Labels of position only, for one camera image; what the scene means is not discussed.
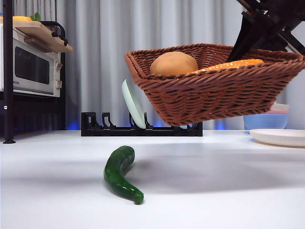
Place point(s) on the green leaf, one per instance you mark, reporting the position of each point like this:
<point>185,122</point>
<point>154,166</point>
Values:
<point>36,16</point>

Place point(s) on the brown wicker basket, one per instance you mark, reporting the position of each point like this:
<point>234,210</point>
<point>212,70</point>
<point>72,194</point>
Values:
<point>214,95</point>

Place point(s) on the cream toaster oven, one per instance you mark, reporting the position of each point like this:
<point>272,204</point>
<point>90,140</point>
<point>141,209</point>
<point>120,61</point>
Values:
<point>31,64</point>

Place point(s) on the orange-yellow corn cob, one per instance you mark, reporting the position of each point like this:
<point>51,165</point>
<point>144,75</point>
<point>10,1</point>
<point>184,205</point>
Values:
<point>238,64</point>

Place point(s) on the pale green plate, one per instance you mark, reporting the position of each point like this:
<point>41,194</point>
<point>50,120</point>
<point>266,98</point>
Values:
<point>131,102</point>

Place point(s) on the wooden oven knob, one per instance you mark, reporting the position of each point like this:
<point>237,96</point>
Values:
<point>58,66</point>
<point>58,84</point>

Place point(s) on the pale blue plate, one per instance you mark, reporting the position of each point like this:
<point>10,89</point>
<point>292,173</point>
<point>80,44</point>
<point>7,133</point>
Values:
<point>183,127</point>

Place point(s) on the yellow food item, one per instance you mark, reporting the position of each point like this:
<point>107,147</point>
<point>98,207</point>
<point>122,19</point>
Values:
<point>21,18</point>

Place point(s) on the white flat plate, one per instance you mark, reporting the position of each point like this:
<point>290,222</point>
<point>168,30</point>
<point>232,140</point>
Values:
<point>278,137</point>

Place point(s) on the blue bowl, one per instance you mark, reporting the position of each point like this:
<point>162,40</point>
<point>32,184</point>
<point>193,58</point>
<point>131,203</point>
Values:
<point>264,121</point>

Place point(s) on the tan potato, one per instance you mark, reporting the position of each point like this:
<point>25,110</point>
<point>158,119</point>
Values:
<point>174,64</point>

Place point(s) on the pink bowl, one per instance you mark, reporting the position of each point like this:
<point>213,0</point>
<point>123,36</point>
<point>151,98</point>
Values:
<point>281,112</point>

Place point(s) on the wooden cutting board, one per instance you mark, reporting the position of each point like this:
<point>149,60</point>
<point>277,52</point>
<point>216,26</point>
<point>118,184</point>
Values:
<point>35,31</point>

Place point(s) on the green curved cucumber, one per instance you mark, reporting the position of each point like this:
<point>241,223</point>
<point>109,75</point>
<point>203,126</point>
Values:
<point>114,167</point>

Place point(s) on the black metal shelf frame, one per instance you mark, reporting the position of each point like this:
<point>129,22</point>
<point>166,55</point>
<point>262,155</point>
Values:
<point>7,71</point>

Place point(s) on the grey curtain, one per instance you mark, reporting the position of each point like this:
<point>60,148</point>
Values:
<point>166,28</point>

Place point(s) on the black dish rack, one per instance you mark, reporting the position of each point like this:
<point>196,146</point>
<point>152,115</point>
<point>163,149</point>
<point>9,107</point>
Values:
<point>95,132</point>

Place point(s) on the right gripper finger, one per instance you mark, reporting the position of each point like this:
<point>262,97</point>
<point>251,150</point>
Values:
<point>247,33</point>
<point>271,44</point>

